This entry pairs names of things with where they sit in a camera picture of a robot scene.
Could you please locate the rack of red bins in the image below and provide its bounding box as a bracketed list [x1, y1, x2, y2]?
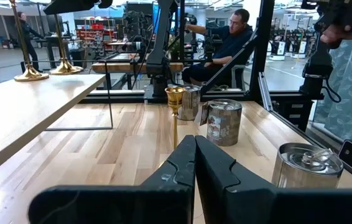
[75, 22, 116, 43]

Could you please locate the wooden shelf with black legs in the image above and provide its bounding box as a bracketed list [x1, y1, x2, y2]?
[0, 60, 114, 184]

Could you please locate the seated person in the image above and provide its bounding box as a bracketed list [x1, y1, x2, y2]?
[181, 8, 255, 88]

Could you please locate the short gold candlestick holder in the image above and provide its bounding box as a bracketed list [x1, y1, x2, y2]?
[164, 86, 186, 150]

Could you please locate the black metal rig frame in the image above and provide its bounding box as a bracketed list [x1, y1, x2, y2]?
[79, 0, 326, 131]

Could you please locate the standing person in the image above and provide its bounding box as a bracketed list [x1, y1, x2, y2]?
[16, 11, 45, 73]

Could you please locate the silver tin candle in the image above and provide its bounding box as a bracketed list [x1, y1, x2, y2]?
[177, 84, 201, 121]
[271, 142, 345, 189]
[199, 98, 244, 147]

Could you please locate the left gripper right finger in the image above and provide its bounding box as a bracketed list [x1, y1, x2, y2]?
[195, 136, 352, 224]

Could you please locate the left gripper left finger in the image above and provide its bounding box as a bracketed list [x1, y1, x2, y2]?
[28, 135, 197, 224]

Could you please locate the medium gold candlestick holder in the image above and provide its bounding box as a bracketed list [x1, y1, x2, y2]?
[9, 0, 50, 83]
[50, 14, 83, 76]

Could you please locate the background wooden workbench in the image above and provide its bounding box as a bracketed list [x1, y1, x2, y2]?
[91, 61, 185, 75]

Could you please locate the person's hand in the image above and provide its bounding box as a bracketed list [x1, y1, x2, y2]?
[320, 12, 352, 45]

